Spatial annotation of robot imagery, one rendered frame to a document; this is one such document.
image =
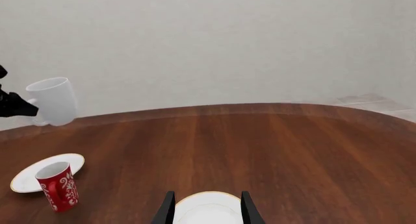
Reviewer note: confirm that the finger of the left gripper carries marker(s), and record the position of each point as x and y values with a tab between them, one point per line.
2	71
19	107

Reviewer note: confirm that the plain white mug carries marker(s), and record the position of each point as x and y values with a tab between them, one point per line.
57	102

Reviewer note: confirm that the white plate with gold rim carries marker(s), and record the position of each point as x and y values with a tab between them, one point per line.
208	207
26	177

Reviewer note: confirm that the red mug with white pattern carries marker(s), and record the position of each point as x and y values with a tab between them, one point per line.
66	187

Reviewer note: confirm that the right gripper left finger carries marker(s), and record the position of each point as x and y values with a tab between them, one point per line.
165	213

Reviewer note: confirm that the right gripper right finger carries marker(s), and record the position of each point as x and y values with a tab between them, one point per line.
250	213

